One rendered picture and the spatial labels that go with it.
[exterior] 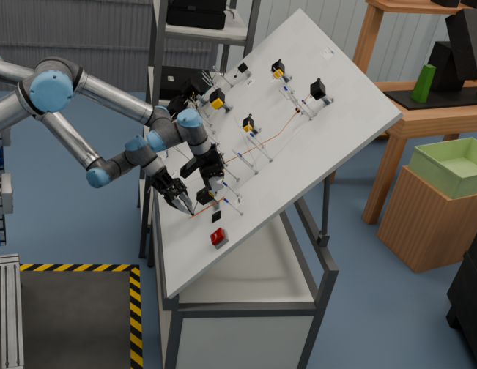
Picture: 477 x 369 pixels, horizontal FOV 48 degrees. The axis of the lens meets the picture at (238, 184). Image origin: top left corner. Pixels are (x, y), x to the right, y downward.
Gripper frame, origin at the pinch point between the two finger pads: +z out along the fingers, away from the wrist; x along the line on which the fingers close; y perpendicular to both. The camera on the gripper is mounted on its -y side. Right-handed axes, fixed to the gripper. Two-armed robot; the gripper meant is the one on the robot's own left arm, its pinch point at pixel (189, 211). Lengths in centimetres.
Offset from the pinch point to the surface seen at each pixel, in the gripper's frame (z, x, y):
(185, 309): 24.9, -26.3, 8.5
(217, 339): 45, -24, 2
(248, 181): 3.3, 21.5, 15.6
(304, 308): 56, 7, 16
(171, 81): -42, 58, -86
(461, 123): 110, 222, -101
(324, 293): 54, 16, 22
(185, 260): 11.0, -14.7, 8.9
